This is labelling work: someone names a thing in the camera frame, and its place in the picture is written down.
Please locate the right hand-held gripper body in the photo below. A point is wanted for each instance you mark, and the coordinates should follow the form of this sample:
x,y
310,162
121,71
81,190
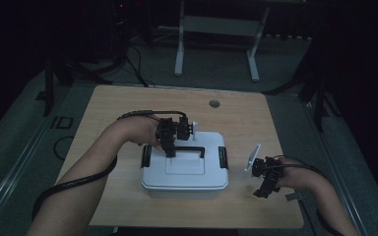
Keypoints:
x,y
267,168

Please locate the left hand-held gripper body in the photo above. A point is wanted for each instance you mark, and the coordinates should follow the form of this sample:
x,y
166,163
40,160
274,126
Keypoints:
x,y
177,129

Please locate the person's right hand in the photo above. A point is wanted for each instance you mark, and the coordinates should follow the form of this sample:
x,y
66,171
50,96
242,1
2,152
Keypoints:
x,y
293,173

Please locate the person's left hand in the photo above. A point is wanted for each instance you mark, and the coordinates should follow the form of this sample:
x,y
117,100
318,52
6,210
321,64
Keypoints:
x,y
141,132

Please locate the grey tape piece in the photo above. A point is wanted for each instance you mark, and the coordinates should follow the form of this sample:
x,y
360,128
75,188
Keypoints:
x,y
293,196

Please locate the round grey table grommet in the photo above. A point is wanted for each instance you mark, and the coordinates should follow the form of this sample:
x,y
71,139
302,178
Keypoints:
x,y
214,104

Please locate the black metal stand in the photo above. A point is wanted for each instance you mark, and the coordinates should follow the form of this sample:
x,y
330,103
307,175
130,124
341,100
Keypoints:
x,y
320,105
49,95

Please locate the white metal stand frame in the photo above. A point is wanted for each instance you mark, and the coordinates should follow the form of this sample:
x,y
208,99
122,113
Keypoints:
x,y
252,59

